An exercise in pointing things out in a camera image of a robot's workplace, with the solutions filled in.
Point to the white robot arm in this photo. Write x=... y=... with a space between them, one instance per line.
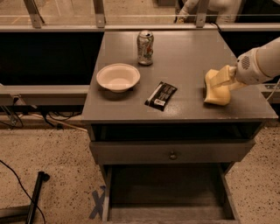
x=274 y=64

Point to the black metal stand leg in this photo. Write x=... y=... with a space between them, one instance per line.
x=25 y=213

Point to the white paper bowl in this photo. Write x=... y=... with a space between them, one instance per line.
x=118 y=77

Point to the black snack bar wrapper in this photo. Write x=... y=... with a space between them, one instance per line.
x=160 y=96

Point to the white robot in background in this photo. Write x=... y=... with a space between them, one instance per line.
x=216 y=11

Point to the yellow sponge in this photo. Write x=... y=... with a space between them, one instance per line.
x=216 y=95

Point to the open grey middle drawer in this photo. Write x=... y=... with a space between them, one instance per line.
x=168 y=194

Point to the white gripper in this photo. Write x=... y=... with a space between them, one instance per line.
x=246 y=69

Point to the grey upper drawer with knob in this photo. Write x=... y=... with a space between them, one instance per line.
x=170 y=152

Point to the grey drawer cabinet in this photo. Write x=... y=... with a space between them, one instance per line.
x=181 y=58

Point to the silver soda can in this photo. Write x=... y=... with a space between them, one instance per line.
x=144 y=42

